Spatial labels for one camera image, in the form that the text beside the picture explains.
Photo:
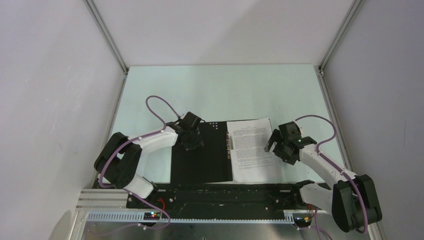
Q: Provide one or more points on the left aluminium corner post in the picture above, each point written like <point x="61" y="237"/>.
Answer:
<point x="106" y="34"/>

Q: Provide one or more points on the aluminium front frame rail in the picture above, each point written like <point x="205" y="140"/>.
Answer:
<point x="115" y="205"/>

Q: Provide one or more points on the aluminium corner post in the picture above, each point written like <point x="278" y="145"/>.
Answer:
<point x="347" y="21"/>
<point x="106" y="34"/>

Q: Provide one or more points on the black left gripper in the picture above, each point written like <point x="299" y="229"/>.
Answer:
<point x="197" y="141"/>

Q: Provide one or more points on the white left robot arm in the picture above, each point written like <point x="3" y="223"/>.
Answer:
<point x="117" y="163"/>

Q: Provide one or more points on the right aluminium corner post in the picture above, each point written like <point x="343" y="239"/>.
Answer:
<point x="347" y="21"/>

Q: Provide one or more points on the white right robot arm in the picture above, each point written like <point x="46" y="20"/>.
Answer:
<point x="351" y="199"/>

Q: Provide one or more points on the right controller board with wires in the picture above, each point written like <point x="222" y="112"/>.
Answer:
<point x="301" y="223"/>

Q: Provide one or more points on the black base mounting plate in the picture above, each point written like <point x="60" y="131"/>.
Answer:
<point x="223" y="201"/>

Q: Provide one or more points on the left controller board with LEDs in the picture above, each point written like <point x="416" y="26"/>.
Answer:
<point x="152" y="216"/>

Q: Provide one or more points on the red and black file folder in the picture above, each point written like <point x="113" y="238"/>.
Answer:
<point x="205" y="165"/>

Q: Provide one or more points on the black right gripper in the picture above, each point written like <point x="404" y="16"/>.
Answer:
<point x="288" y="159"/>

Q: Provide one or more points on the printed paper sheet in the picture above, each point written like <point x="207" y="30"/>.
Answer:
<point x="249" y="161"/>

